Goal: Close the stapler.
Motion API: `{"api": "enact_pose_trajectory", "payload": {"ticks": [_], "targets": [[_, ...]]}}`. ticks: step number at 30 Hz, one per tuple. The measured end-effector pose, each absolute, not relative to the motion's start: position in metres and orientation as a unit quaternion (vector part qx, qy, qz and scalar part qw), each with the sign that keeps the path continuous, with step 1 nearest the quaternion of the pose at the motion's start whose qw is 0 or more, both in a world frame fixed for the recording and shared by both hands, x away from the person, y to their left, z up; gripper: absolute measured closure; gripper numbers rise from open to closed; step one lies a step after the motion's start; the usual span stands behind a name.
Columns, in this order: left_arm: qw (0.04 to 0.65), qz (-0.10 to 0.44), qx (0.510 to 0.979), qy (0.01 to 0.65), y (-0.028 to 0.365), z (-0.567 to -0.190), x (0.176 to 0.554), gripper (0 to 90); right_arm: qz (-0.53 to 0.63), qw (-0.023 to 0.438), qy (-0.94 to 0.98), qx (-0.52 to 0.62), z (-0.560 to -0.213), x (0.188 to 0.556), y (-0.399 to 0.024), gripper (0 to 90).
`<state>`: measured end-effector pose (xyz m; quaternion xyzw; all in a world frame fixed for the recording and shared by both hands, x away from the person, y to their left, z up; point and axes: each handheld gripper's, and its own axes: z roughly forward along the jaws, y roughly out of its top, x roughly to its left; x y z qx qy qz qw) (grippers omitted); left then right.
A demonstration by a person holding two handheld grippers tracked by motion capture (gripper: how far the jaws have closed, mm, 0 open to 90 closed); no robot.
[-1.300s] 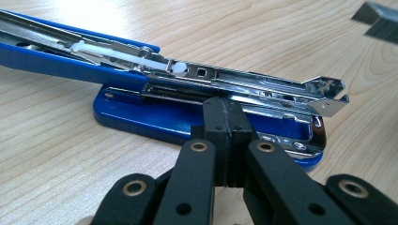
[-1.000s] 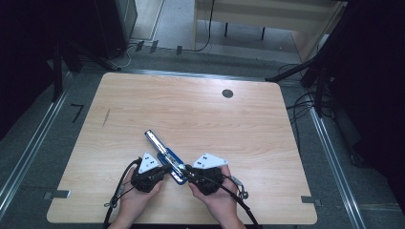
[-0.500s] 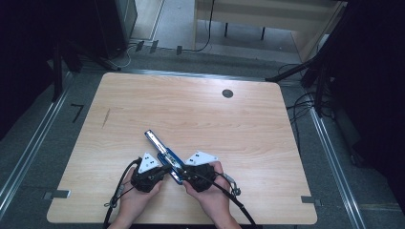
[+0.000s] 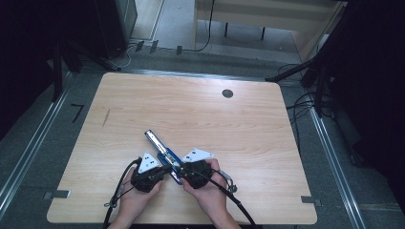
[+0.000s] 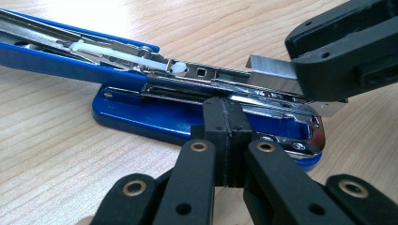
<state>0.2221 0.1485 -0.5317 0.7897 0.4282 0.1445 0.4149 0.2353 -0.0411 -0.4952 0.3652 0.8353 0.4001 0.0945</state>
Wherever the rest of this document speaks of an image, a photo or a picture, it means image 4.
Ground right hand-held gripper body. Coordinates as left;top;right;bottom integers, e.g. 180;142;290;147
180;147;216;190

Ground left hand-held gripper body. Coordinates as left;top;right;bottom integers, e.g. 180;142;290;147
130;151;167;194

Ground blue stapler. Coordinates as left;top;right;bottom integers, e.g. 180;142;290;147
143;129;185;186

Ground person's left hand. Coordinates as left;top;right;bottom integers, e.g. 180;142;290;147
115;167;164;224

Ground person's right hand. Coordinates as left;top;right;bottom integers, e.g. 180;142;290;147
181;157;229;221

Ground grey tape piece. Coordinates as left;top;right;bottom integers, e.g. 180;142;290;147
300;196;323;207
42;189;72;200

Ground black stand legs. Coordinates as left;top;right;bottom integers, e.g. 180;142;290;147
51;37;122;103

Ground black tripod stand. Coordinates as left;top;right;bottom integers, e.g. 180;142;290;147
265;47;336;119

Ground black cabinet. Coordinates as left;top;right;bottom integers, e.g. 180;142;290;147
94;0;139;60

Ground light wooden bench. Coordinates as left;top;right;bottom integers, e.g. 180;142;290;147
192;0;349;62

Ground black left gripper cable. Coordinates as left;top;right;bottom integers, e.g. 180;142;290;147
101;156;143;229

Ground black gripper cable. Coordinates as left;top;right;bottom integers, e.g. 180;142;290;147
190;167;258;229
101;156;143;229

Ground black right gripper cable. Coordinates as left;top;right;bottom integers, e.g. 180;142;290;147
190;167;258;229

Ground metal floor rail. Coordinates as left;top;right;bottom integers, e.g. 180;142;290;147
0;72;75;221
308;106;368;229
119;68;279;83

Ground black floor cables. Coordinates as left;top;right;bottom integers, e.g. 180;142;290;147
277;62;336;156

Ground white floor cable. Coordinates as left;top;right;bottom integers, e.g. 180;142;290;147
116;43;139;70

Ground black hanging cable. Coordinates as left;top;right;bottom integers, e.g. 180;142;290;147
181;0;217;53

